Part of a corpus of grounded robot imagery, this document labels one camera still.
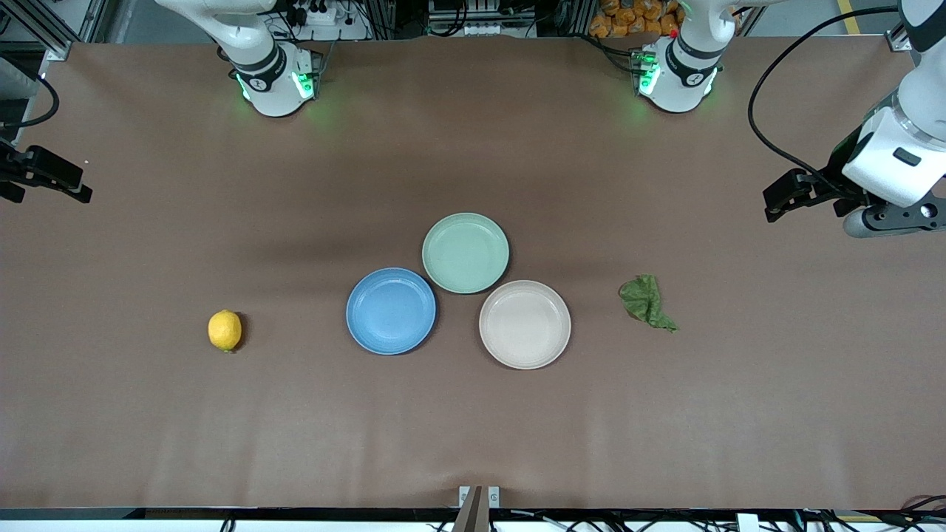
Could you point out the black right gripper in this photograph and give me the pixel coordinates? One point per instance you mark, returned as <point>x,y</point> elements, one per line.
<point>9,167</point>

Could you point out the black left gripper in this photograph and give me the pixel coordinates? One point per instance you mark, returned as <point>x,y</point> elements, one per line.
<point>834,179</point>

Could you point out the green lettuce leaf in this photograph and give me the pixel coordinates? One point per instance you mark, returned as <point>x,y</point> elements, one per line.
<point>643,299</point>

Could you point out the yellow lemon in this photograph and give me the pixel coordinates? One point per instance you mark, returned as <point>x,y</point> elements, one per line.
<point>225,330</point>

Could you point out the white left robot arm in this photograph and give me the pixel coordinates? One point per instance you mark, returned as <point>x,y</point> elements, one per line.
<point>676,74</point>

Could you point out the bag of oranges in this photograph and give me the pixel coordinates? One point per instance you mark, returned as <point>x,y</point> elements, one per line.
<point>628,18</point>

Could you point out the beige plate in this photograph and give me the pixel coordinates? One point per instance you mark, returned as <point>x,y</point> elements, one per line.
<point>525,324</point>

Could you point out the white power strip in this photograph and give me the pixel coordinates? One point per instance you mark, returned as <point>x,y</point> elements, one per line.
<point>325,18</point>

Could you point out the green plate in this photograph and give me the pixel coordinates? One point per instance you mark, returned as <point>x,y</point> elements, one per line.
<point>465,253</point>

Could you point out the blue plate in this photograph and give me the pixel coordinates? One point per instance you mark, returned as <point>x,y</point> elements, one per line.
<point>391,311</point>

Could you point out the black table edge strip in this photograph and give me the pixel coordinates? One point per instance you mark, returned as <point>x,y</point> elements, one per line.
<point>222,513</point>

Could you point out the brown bar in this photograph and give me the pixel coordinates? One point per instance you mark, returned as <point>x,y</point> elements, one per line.
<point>469,513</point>

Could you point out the aluminium frame profile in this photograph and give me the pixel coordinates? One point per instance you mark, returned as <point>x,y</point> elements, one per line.
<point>52,26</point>
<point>900,37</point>

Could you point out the metal table edge bracket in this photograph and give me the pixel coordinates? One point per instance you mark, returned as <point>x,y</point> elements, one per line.
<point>494,496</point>

